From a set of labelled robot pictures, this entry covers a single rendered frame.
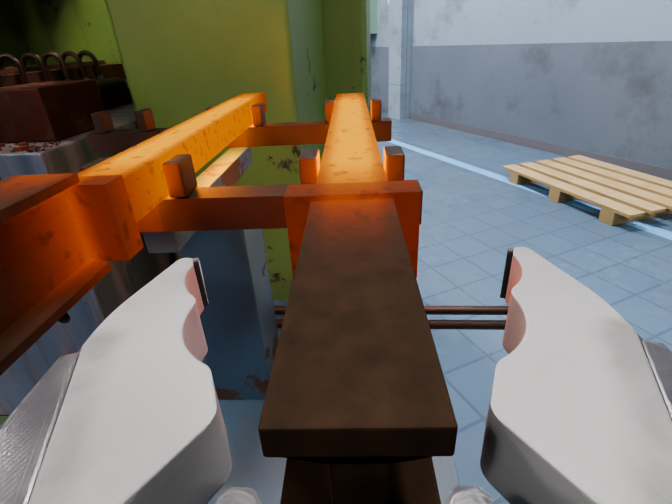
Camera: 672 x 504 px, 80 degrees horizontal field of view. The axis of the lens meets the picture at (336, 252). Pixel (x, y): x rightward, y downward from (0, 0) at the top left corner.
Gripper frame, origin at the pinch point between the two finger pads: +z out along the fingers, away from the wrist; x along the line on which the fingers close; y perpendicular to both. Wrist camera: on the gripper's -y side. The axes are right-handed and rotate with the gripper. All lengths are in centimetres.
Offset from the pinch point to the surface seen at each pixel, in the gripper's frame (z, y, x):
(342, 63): 96, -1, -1
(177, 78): 54, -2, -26
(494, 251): 177, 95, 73
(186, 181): 10.2, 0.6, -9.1
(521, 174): 276, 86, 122
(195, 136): 16.0, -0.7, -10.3
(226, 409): 17.1, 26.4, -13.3
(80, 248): 3.4, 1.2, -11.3
